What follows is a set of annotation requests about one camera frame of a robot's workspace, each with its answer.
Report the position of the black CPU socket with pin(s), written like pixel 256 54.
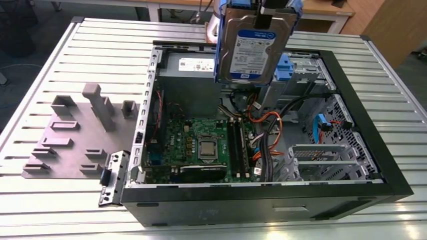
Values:
pixel 208 138

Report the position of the green motherboard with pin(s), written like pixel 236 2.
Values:
pixel 182 127

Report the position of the blue drive latch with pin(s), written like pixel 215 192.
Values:
pixel 286 72

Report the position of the grey power supply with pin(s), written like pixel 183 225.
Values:
pixel 187 95

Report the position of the black open PC case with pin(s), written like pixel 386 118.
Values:
pixel 234 207

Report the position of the grey parts rack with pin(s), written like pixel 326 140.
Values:
pixel 76 150

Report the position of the white framed desk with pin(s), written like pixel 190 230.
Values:
pixel 154 12

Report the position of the hard disk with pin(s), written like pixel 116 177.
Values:
pixel 254 55

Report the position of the black graphics card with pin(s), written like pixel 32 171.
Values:
pixel 200 170

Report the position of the wooden desk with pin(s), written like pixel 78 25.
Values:
pixel 330 10

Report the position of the silver CPU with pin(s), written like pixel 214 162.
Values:
pixel 210 149

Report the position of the silver optical drive cage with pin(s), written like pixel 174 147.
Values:
pixel 283 92

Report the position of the silver disk bay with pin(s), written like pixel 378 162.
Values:
pixel 327 163

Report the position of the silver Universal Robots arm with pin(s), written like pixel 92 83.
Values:
pixel 211 33

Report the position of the black RAM slot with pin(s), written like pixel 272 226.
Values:
pixel 235 150
pixel 244 150

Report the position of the silver slot retainer bracket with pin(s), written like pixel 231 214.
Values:
pixel 115 175

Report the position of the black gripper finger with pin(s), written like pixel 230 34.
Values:
pixel 263 21

